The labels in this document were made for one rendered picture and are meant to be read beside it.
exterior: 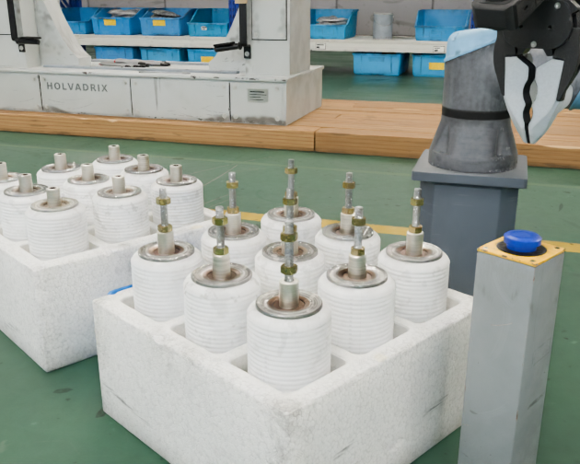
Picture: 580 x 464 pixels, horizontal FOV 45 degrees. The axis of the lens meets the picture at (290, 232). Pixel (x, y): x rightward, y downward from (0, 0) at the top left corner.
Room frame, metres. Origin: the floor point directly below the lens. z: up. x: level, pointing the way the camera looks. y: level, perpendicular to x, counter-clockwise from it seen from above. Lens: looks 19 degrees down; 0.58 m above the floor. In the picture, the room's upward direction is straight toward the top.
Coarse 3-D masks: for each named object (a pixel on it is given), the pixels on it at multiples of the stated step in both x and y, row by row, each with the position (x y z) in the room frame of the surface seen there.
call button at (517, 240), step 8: (512, 232) 0.73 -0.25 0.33; (520, 232) 0.73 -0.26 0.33; (528, 232) 0.73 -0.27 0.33; (504, 240) 0.72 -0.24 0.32; (512, 240) 0.71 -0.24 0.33; (520, 240) 0.71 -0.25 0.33; (528, 240) 0.70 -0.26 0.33; (536, 240) 0.71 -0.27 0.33; (512, 248) 0.71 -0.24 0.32; (520, 248) 0.71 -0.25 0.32; (528, 248) 0.70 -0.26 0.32; (536, 248) 0.71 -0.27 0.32
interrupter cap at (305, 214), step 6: (270, 210) 1.06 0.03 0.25; (276, 210) 1.06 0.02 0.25; (282, 210) 1.06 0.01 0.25; (300, 210) 1.06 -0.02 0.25; (306, 210) 1.06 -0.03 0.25; (312, 210) 1.06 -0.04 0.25; (270, 216) 1.03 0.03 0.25; (276, 216) 1.03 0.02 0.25; (282, 216) 1.03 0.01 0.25; (300, 216) 1.03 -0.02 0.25; (306, 216) 1.03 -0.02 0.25; (312, 216) 1.03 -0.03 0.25; (294, 222) 1.01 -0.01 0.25
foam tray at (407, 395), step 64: (128, 320) 0.82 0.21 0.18; (448, 320) 0.81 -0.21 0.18; (128, 384) 0.82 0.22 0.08; (192, 384) 0.72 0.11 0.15; (256, 384) 0.66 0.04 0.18; (320, 384) 0.66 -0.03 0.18; (384, 384) 0.71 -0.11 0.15; (448, 384) 0.81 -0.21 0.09; (192, 448) 0.72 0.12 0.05; (256, 448) 0.64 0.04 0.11; (320, 448) 0.64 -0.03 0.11; (384, 448) 0.72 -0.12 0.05
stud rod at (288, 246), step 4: (288, 220) 0.71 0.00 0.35; (284, 224) 0.71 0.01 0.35; (288, 224) 0.71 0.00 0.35; (292, 224) 0.71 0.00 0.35; (284, 228) 0.71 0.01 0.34; (288, 228) 0.71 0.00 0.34; (292, 228) 0.71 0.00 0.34; (284, 232) 0.71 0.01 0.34; (288, 232) 0.71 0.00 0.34; (292, 232) 0.71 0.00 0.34; (284, 244) 0.71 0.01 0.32; (288, 244) 0.71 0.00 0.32; (292, 244) 0.71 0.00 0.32; (284, 248) 0.71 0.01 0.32; (288, 248) 0.71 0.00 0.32; (292, 248) 0.71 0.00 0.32; (284, 252) 0.71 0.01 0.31; (288, 252) 0.71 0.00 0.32; (292, 252) 0.71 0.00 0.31; (284, 256) 0.71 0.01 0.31; (288, 256) 0.71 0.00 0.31; (292, 256) 0.71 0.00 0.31; (284, 260) 0.71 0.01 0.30; (288, 260) 0.71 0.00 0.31; (292, 260) 0.71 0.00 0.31; (284, 264) 0.71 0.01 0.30; (288, 264) 0.71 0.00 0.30; (292, 264) 0.71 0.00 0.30; (284, 276) 0.71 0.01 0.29; (288, 276) 0.71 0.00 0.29; (292, 276) 0.71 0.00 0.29; (284, 280) 0.71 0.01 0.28; (288, 280) 0.71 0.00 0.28; (292, 280) 0.71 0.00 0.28
